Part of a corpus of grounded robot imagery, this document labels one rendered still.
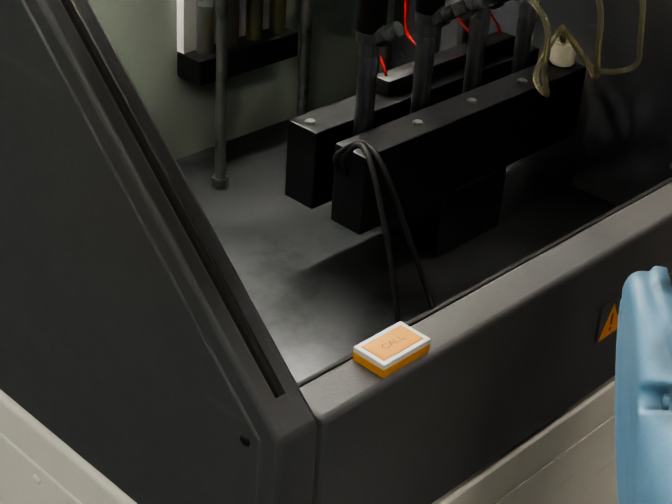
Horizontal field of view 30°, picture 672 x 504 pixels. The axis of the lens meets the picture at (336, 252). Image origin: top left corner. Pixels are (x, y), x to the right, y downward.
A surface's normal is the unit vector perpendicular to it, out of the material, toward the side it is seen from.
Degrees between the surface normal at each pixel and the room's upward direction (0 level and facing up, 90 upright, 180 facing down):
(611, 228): 0
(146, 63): 90
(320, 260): 0
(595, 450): 90
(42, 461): 90
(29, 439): 90
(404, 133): 0
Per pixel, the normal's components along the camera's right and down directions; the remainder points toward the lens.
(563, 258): 0.06, -0.86
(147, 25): 0.71, 0.40
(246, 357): 0.53, -0.36
